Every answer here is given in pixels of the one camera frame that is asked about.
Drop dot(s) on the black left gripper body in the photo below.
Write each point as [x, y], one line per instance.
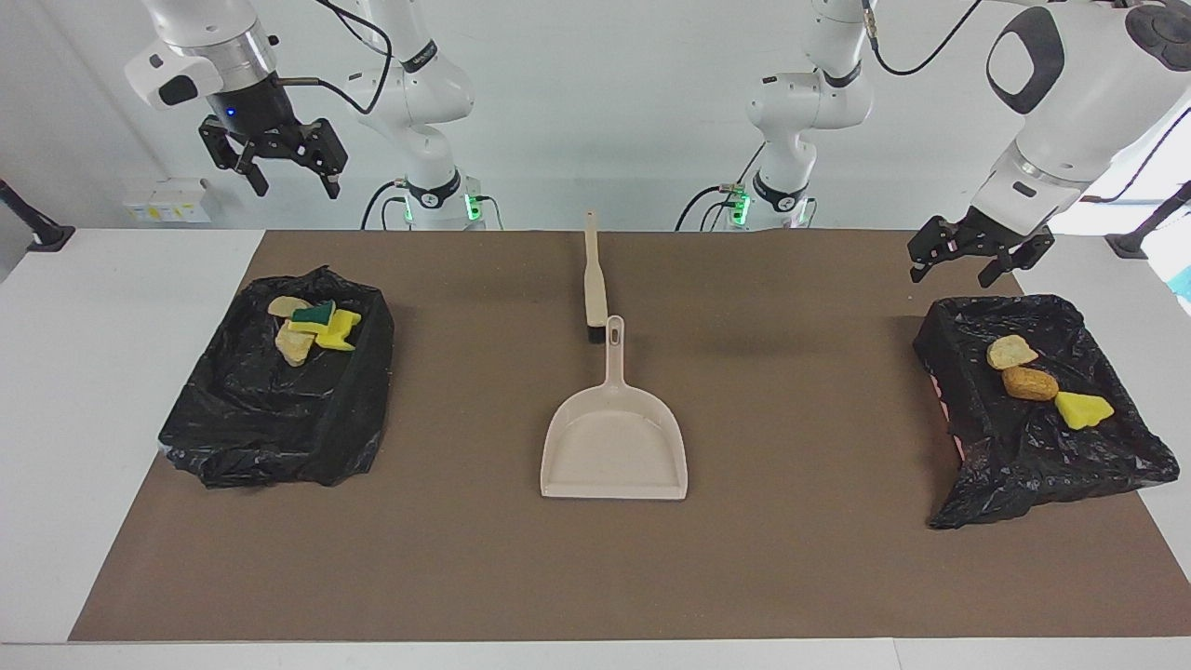
[988, 231]

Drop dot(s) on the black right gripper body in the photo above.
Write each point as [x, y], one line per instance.
[265, 116]

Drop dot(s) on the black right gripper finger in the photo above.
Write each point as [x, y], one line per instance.
[326, 158]
[240, 158]

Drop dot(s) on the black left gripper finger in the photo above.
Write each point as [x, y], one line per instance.
[1014, 261]
[930, 247]

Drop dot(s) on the beige sponge chunk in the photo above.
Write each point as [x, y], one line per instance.
[296, 346]
[1010, 352]
[284, 305]

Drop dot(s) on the brown peanut shaped piece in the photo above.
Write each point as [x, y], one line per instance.
[1029, 383]

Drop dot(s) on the green and yellow sponge piece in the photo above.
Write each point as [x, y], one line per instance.
[314, 314]

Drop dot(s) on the beige hand brush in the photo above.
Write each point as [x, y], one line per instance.
[594, 288]

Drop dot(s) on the beige plastic dustpan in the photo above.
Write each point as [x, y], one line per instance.
[614, 447]

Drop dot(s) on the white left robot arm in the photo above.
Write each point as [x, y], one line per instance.
[1070, 93]

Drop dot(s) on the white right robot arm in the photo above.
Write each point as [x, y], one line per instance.
[409, 102]

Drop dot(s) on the black bag lined pink bin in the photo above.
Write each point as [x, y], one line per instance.
[1042, 465]

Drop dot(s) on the teal object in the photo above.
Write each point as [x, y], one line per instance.
[1186, 284]

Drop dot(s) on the brown table mat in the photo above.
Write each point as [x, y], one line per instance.
[465, 577]

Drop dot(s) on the white wall power box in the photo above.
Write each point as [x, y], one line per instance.
[167, 200]

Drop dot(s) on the black camera stand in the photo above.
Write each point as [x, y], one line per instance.
[1130, 244]
[46, 237]

